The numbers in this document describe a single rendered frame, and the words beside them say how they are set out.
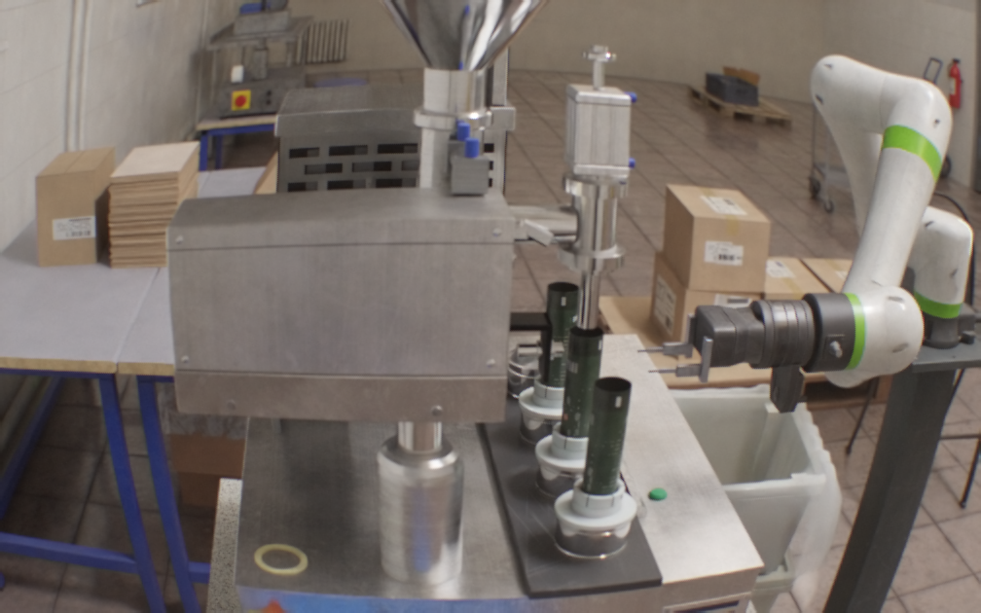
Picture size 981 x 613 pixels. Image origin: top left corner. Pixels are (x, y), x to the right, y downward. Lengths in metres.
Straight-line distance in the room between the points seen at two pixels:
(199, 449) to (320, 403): 1.96
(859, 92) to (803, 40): 10.77
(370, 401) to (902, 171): 0.88
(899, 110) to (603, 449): 0.82
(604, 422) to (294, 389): 0.24
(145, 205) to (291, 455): 1.51
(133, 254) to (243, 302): 1.80
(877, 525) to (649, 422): 0.96
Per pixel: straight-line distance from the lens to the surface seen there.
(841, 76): 1.55
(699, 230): 3.47
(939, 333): 1.87
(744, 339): 1.10
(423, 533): 0.86
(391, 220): 0.75
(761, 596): 1.97
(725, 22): 11.85
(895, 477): 1.98
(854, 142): 1.63
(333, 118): 1.06
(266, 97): 5.26
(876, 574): 2.14
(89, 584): 2.62
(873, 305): 1.18
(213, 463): 2.75
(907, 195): 1.41
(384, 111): 1.06
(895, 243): 1.37
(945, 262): 1.83
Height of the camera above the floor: 1.55
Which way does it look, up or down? 21 degrees down
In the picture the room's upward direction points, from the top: 3 degrees clockwise
